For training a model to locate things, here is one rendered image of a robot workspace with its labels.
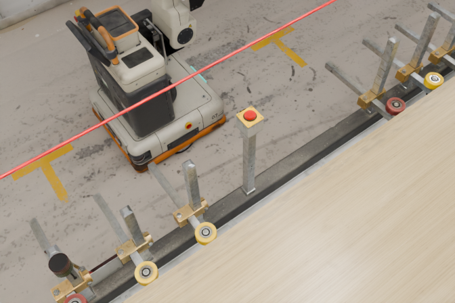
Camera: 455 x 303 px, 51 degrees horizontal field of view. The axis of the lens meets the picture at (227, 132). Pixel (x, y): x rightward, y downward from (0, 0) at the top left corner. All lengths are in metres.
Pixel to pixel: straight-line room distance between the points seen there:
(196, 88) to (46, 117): 1.08
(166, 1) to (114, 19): 0.28
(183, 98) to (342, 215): 1.46
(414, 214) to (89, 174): 1.95
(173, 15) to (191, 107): 0.63
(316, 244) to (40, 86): 2.49
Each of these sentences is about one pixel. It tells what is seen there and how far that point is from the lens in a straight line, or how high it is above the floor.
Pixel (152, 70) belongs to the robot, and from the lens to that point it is 2.43.
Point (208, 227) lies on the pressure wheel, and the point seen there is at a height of 0.90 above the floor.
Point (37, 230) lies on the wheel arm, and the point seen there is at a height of 0.86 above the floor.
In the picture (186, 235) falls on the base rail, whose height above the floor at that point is 0.70.
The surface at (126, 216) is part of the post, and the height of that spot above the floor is 1.10.
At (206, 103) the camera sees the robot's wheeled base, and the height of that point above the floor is 0.28.
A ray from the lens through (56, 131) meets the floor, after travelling 3.34.
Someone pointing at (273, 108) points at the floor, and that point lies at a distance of 3.24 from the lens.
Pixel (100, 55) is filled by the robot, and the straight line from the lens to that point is 2.42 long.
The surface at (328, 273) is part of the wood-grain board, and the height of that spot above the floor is 0.90.
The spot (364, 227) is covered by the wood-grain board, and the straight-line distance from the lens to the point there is 1.82.
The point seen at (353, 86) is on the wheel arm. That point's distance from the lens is 2.30.
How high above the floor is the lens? 2.51
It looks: 54 degrees down
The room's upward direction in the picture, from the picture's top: 2 degrees counter-clockwise
